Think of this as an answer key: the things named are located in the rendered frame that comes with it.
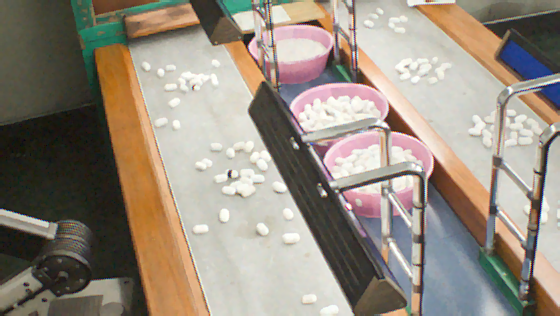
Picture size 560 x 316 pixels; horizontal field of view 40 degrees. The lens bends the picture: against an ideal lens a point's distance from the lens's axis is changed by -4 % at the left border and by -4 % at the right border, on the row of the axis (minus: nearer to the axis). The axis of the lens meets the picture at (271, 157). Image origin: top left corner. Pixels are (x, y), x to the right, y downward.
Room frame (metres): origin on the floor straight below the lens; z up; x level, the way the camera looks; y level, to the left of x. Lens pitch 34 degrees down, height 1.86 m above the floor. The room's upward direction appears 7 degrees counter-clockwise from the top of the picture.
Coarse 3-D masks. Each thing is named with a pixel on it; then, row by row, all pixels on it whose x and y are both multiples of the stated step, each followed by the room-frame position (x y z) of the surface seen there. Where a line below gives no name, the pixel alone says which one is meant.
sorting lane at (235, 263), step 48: (144, 48) 2.43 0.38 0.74; (192, 48) 2.38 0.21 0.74; (144, 96) 2.08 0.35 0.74; (192, 96) 2.05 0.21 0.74; (240, 96) 2.01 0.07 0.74; (192, 144) 1.78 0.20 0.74; (192, 192) 1.56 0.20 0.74; (288, 192) 1.52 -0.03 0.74; (192, 240) 1.38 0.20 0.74; (240, 240) 1.36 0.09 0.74; (240, 288) 1.21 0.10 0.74; (288, 288) 1.19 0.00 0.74; (336, 288) 1.17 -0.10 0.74
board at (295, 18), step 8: (288, 8) 2.52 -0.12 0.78; (296, 8) 2.52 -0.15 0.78; (304, 8) 2.51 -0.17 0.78; (312, 8) 2.50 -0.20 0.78; (296, 16) 2.45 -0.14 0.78; (304, 16) 2.44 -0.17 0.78; (312, 16) 2.43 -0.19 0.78; (320, 16) 2.43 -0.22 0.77; (280, 24) 2.41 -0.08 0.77; (288, 24) 2.41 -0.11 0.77; (248, 32) 2.38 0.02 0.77
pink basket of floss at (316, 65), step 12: (264, 36) 2.36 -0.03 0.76; (288, 36) 2.38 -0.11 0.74; (312, 36) 2.36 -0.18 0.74; (324, 36) 2.32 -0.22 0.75; (252, 48) 2.29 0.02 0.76; (300, 60) 2.13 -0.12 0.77; (312, 60) 2.15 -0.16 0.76; (324, 60) 2.20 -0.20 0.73; (288, 72) 2.15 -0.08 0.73; (312, 72) 2.17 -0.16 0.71
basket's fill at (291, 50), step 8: (280, 40) 2.37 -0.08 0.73; (288, 40) 2.36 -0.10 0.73; (296, 40) 2.36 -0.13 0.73; (304, 40) 2.34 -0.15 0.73; (280, 48) 2.30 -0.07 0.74; (288, 48) 2.30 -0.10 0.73; (296, 48) 2.29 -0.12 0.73; (304, 48) 2.29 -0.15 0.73; (312, 48) 2.27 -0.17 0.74; (320, 48) 2.28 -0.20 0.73; (280, 56) 2.24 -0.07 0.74; (288, 56) 2.24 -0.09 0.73; (296, 56) 2.24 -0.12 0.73; (304, 56) 2.22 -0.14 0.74; (312, 56) 2.23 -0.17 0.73; (280, 72) 2.16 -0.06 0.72
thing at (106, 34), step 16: (224, 0) 2.53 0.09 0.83; (240, 0) 2.54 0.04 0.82; (272, 0) 2.56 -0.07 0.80; (288, 0) 2.58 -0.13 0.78; (304, 0) 2.59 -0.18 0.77; (320, 0) 2.65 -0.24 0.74; (80, 32) 2.43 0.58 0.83; (96, 32) 2.44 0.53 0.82; (112, 32) 2.45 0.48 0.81; (160, 32) 2.54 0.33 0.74; (176, 32) 2.52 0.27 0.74; (192, 32) 2.50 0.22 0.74; (96, 80) 2.43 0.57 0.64; (96, 96) 2.44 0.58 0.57; (112, 160) 2.46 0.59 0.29
